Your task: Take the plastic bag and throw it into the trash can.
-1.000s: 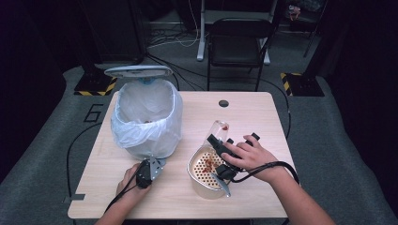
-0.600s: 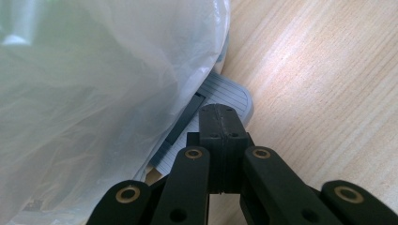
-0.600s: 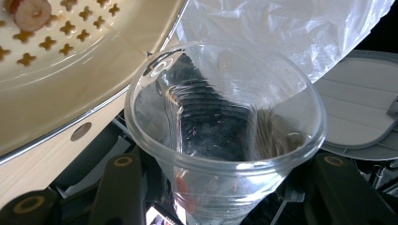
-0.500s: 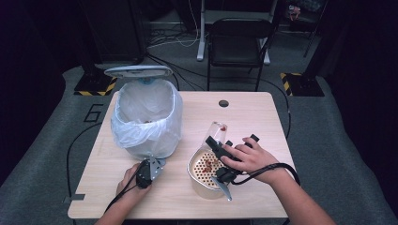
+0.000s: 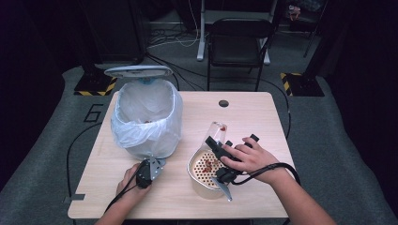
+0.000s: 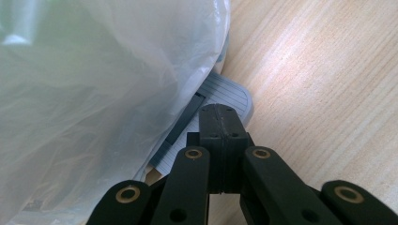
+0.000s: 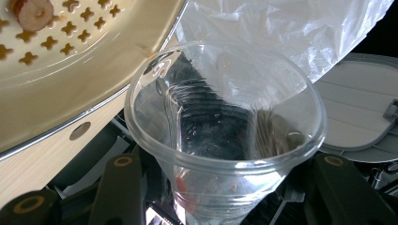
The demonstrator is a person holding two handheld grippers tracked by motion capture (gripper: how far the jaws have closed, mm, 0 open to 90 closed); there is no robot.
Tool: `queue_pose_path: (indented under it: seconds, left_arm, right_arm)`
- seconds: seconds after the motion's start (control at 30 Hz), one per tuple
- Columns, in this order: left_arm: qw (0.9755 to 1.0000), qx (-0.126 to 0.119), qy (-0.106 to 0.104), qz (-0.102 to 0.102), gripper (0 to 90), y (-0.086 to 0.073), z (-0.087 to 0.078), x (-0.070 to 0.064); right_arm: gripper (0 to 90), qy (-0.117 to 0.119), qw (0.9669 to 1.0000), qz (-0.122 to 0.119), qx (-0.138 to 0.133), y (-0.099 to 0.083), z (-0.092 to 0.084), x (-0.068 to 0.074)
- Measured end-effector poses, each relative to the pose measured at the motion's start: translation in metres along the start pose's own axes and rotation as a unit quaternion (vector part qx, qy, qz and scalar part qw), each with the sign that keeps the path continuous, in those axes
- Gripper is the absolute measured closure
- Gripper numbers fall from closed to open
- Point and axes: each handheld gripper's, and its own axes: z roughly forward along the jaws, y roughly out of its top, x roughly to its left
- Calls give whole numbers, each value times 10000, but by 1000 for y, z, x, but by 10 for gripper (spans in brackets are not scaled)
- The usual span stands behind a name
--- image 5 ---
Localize left hand-held gripper cable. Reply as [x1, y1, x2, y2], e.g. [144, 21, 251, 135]
[104, 160, 146, 214]

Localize clear plastic cup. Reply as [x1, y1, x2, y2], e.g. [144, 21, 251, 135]
[203, 121, 228, 148]

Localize translucent white bin bag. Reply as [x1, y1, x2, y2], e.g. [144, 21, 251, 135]
[111, 78, 184, 160]

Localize right hand-held gripper cable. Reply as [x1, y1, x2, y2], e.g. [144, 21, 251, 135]
[231, 162, 302, 186]

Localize white metal desk frame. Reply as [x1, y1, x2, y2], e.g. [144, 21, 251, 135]
[196, 0, 280, 66]

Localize white floor cable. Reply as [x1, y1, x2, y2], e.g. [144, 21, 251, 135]
[146, 0, 202, 50]

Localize white grey pedal trash bin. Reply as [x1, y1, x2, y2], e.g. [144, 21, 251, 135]
[103, 65, 184, 167]

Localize beige strainer container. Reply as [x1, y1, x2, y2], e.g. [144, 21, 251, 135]
[187, 148, 234, 201]

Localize hand-held gripper cable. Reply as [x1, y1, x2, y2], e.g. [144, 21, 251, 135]
[104, 160, 146, 214]
[231, 162, 302, 186]

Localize orange food scraps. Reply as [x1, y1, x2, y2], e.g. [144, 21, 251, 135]
[200, 126, 227, 174]

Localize hazard-striped black stand base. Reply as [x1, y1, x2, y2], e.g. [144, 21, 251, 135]
[280, 72, 326, 98]
[73, 71, 121, 97]

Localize person's right hand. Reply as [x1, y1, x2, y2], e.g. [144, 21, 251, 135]
[220, 136, 280, 185]

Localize person's left hand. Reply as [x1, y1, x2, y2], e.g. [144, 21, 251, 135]
[115, 162, 153, 202]

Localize black folding chair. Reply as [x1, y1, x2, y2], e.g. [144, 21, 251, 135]
[206, 17, 275, 92]

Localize grey tape piece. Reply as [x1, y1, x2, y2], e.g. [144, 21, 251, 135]
[62, 193, 86, 204]

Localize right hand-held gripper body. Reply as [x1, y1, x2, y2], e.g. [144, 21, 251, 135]
[211, 167, 243, 203]

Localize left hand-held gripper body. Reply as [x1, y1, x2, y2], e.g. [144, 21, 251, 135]
[135, 156, 163, 189]

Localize dark cabinet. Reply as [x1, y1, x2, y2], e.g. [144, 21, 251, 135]
[79, 0, 148, 64]

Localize black floor cable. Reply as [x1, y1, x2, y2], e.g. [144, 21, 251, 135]
[65, 121, 103, 198]
[259, 78, 293, 141]

